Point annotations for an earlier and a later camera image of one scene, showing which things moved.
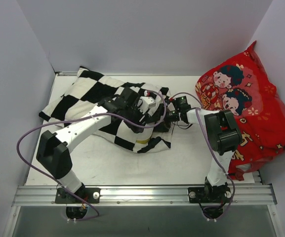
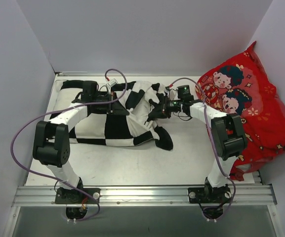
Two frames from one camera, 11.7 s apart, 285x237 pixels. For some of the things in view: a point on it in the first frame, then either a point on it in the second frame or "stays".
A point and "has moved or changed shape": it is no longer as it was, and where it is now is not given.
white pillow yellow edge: x=143 y=137 to x=61 y=98
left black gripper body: x=151 y=116 to x=111 y=104
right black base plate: x=209 y=194 stays
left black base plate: x=90 y=195 stays
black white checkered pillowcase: x=87 y=92 has moved or changed shape
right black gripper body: x=170 y=116 to x=163 y=106
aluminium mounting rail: x=244 y=195 stays
